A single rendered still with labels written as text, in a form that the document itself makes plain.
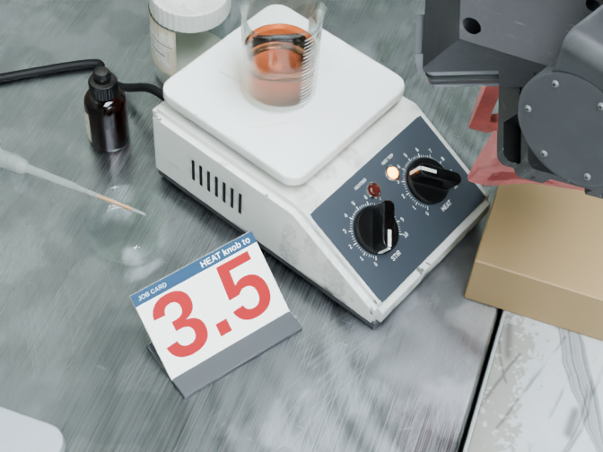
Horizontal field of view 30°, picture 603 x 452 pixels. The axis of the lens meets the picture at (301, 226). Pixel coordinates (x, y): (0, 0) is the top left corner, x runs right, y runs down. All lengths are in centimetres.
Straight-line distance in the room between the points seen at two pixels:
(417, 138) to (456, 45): 23
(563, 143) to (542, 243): 25
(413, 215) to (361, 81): 10
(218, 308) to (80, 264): 11
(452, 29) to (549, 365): 28
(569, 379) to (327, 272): 17
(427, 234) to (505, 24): 23
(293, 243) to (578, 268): 18
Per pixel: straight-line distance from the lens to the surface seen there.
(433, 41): 55
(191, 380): 70
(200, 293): 71
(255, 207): 73
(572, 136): 50
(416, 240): 73
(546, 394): 73
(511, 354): 74
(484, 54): 54
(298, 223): 70
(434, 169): 73
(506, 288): 74
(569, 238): 75
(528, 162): 59
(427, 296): 75
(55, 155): 83
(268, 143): 71
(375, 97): 74
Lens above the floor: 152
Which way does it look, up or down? 52 degrees down
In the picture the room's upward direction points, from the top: 5 degrees clockwise
